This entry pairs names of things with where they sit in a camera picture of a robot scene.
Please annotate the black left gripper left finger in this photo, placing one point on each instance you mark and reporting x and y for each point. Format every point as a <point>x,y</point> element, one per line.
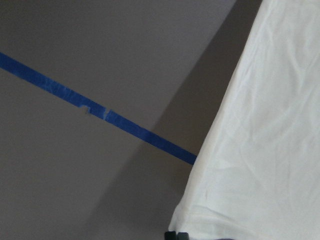
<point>170,235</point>

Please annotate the beige long-sleeve printed shirt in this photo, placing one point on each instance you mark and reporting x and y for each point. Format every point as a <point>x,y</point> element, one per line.
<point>257,175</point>

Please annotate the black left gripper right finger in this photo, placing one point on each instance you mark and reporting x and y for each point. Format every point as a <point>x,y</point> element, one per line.
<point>182,236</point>

